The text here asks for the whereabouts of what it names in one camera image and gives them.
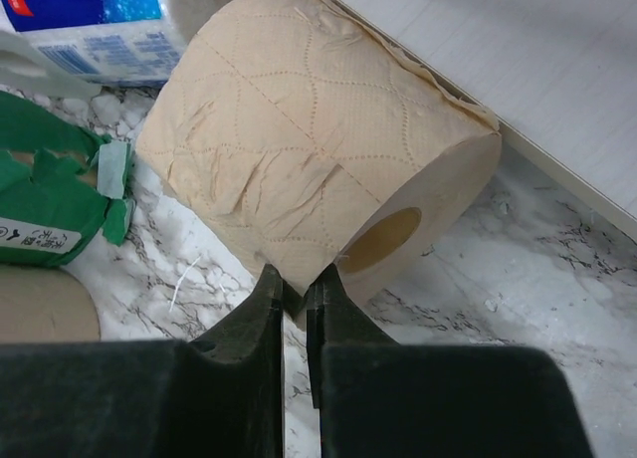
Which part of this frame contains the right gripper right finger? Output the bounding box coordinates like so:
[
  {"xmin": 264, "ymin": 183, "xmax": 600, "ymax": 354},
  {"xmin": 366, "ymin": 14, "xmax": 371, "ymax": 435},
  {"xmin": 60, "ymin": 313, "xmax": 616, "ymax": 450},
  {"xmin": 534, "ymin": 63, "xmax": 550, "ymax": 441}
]
[{"xmin": 306, "ymin": 266, "xmax": 592, "ymax": 457}]

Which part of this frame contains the green wrapped brown roll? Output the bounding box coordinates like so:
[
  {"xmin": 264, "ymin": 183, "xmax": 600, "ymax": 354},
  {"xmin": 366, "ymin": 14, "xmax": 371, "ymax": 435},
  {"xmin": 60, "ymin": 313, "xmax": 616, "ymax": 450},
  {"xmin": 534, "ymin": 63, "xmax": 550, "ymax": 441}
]
[{"xmin": 1, "ymin": 92, "xmax": 135, "ymax": 268}]

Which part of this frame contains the blue packaged roll left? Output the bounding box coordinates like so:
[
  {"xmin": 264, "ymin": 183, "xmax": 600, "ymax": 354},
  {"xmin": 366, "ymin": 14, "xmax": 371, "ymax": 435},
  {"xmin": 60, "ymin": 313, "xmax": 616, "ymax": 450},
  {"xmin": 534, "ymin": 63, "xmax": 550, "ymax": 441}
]
[{"xmin": 1, "ymin": 0, "xmax": 187, "ymax": 88}]

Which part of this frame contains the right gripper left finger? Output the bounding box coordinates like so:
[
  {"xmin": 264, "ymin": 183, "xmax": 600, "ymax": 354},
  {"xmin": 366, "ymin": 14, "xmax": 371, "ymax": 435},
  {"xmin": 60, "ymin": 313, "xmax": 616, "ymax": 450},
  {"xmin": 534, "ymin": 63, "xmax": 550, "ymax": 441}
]
[{"xmin": 1, "ymin": 266, "xmax": 284, "ymax": 457}]

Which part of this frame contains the brown roll back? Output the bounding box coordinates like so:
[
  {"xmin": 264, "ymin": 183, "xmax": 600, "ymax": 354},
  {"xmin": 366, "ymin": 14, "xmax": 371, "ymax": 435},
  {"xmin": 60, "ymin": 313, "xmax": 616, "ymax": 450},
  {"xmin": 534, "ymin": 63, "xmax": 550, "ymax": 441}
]
[{"xmin": 136, "ymin": 0, "xmax": 502, "ymax": 304}]

